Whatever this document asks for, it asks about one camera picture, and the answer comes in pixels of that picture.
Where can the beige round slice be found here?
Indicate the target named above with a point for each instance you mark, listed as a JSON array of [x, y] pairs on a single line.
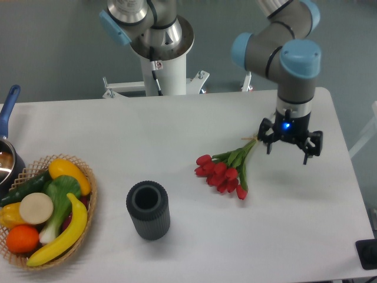
[[36, 208]]

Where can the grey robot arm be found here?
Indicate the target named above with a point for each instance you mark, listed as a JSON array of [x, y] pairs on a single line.
[[280, 53]]

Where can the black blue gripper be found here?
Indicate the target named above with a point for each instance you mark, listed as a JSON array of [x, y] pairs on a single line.
[[291, 126]]

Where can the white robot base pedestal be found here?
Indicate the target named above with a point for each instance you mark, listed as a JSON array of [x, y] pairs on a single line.
[[161, 78]]

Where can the white frame at right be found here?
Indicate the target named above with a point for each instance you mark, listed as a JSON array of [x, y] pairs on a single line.
[[365, 134]]

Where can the dark grey ribbed vase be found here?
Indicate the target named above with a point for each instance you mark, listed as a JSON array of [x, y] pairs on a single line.
[[147, 204]]

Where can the green bok choy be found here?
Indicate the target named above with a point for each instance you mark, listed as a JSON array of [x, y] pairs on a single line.
[[57, 191]]

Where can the black device at edge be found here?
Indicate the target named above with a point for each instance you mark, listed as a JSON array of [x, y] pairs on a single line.
[[366, 250]]

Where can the red vegetable in basket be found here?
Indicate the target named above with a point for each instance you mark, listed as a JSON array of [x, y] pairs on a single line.
[[85, 201]]

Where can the yellow squash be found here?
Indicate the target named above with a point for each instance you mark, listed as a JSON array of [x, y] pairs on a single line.
[[62, 167]]

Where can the yellow bell pepper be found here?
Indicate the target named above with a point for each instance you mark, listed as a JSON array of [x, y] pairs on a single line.
[[10, 216]]

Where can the green cucumber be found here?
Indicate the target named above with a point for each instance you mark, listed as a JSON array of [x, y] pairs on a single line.
[[32, 185]]

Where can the yellow banana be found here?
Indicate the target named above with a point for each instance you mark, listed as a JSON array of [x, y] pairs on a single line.
[[63, 236]]

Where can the orange fruit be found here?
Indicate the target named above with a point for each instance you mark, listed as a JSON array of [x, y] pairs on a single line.
[[22, 239]]

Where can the red tulip bouquet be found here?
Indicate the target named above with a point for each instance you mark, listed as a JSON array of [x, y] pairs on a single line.
[[227, 171]]

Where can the woven wicker basket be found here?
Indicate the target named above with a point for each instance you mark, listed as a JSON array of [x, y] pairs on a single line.
[[36, 168]]

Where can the blue handled saucepan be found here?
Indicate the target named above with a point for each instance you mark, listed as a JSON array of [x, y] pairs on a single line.
[[11, 163]]

